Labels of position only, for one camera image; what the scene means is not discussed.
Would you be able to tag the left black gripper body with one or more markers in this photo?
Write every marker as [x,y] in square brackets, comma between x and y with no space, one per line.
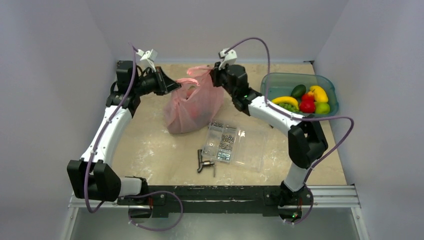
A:
[153,82]

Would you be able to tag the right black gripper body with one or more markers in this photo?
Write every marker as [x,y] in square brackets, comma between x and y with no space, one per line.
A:
[216,76]

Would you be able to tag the pink plastic bag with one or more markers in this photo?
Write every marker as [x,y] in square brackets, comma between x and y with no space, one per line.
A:
[195,103]

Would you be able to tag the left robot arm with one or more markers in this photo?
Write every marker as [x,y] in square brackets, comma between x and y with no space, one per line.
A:
[92,177]

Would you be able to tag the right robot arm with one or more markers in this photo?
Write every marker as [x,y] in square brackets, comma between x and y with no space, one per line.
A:
[306,139]

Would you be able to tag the yellow banana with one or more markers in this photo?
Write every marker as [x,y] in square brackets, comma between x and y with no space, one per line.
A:
[286,100]

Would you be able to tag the clear plastic screw box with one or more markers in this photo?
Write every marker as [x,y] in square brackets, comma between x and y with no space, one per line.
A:
[235,144]

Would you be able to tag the green grapes bunch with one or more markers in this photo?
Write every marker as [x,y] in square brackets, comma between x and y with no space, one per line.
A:
[289,107]

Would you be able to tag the dark green avocado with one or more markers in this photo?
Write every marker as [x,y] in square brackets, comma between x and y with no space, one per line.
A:
[298,91]

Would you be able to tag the teal plastic tub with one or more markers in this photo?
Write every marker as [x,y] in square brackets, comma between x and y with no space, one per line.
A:
[278,84]

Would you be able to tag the red apple in tub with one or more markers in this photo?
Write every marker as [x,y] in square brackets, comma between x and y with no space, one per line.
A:
[307,103]

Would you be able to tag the black metal tool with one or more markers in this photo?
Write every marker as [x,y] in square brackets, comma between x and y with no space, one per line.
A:
[204,163]

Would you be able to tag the green lime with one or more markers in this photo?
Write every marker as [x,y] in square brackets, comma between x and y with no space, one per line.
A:
[322,108]

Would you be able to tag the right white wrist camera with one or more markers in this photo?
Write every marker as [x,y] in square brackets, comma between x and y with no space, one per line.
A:
[227,57]

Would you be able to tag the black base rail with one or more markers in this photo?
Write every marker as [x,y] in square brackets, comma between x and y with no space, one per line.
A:
[267,200]

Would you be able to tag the aluminium frame rail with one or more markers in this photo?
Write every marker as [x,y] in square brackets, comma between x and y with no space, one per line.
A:
[333,197]

